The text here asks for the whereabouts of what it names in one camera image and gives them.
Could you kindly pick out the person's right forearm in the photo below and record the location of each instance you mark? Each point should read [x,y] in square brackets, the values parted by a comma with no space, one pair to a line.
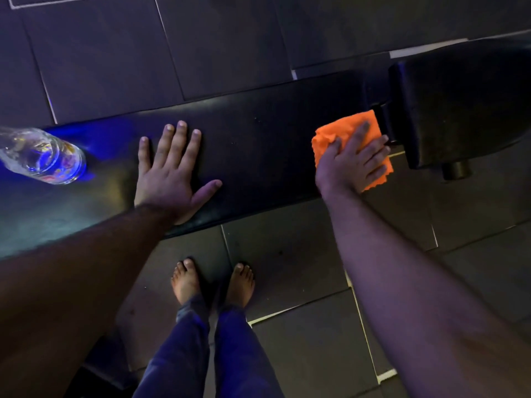
[427,310]

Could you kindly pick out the orange cleaning cloth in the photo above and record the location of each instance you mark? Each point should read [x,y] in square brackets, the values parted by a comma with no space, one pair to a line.
[332,134]

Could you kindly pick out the person's right little finger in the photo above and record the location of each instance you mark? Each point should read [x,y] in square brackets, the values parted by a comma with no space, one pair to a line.
[375,174]

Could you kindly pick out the person's left little finger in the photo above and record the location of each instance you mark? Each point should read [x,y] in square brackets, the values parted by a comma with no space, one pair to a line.
[144,155]

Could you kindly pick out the person's left forearm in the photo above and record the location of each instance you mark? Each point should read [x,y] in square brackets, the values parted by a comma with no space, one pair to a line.
[70,294]

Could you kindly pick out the person's blue jeans leg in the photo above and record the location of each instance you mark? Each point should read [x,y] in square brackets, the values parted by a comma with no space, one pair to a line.
[244,356]
[176,356]

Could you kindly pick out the person's right middle finger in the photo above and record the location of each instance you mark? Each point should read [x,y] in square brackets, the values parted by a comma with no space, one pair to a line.
[373,147]

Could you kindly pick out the person's left middle finger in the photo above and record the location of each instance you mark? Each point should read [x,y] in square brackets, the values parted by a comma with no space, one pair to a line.
[177,142]

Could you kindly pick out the person's left blue jeans leg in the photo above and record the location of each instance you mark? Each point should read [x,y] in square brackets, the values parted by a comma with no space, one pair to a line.
[176,356]

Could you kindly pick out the person's foot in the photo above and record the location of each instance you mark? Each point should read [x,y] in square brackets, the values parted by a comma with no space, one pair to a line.
[240,285]
[185,281]

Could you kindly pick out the person's left hand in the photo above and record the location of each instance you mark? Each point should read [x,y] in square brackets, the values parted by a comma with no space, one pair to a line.
[168,184]

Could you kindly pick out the black padded bench seat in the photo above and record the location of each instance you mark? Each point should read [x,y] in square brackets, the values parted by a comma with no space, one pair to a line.
[460,103]

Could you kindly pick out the person's right blue jeans leg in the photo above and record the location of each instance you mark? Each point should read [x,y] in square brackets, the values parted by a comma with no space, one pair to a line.
[244,356]

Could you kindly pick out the person's right foot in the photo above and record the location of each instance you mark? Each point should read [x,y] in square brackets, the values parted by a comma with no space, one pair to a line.
[240,285]

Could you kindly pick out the person's left foot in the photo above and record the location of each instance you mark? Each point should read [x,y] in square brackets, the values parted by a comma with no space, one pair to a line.
[185,281]

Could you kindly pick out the person's left thumb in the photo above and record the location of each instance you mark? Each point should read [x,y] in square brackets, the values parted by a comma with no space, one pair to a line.
[206,192]

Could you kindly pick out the clear plastic water bottle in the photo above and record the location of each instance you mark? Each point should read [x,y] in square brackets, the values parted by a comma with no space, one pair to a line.
[41,155]

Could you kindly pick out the person's right hand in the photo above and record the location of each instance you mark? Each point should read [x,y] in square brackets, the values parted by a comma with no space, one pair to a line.
[346,169]

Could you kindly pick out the person's right thumb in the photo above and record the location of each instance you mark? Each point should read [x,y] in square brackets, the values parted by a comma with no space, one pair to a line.
[334,151]

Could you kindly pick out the black padded gym bench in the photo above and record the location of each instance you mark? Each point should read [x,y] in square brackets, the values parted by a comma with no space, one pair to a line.
[257,140]

